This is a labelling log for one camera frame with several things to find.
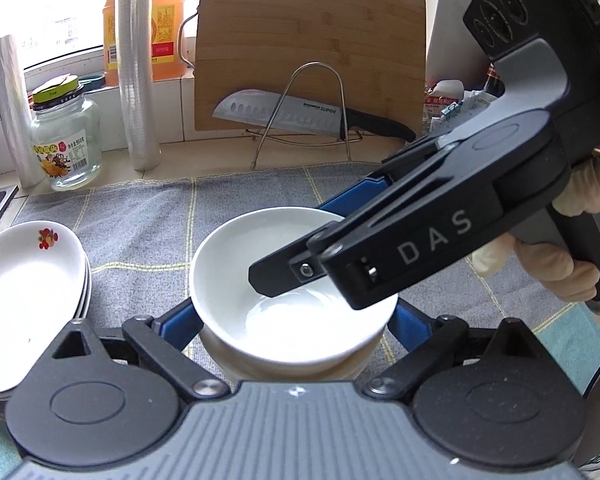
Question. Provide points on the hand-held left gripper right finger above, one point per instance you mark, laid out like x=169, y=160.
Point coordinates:
x=407, y=322

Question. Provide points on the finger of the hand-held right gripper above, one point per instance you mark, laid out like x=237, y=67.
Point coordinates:
x=280, y=275
x=360, y=192

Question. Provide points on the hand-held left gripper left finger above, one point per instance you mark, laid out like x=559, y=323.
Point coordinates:
x=177, y=327

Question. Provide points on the person's right hand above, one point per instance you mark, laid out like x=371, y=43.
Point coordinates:
x=587, y=185

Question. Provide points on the white printed food packet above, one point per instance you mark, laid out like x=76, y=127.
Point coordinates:
x=445, y=105

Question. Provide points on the grey checked dish cloth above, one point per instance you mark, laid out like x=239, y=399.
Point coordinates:
x=145, y=220

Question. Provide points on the bamboo cutting board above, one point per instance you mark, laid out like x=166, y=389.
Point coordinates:
x=305, y=25

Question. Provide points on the clear glass jar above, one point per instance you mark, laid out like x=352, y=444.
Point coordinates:
x=67, y=150

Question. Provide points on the clear plastic wrap roll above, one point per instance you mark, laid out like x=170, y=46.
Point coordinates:
x=12, y=110
x=137, y=85

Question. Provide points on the orange cooking oil bottle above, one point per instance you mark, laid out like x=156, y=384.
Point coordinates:
x=167, y=35

